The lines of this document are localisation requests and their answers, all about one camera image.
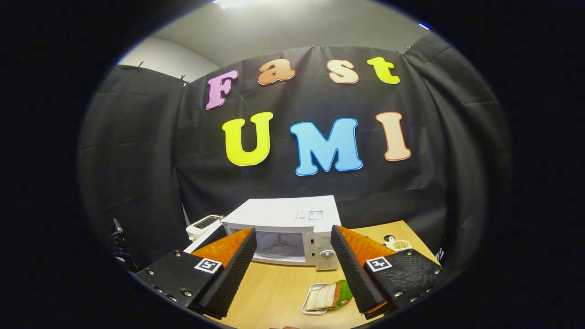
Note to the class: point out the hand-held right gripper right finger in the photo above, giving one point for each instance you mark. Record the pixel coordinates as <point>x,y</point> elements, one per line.
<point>354,274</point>

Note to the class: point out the white toaster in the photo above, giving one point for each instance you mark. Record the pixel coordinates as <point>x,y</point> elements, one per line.
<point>203,224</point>

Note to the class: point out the black stand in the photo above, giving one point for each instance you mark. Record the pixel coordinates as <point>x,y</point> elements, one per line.
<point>118,238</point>

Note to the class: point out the sandwich with green lettuce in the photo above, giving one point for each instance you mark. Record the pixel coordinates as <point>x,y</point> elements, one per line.
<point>324,297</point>

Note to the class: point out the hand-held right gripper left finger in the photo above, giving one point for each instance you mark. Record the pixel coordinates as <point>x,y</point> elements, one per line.
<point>228,278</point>

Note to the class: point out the white microwave oven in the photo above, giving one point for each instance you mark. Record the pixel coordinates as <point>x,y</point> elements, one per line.
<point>283,212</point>

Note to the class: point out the large ceiling light panel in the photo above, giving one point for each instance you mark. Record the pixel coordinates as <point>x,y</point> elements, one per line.
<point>237,2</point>

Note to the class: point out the white plastic tray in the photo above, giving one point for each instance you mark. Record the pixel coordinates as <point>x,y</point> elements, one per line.
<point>315,286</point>

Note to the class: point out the white divided dish of beans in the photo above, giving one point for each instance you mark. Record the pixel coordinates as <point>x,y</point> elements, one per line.
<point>401,245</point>

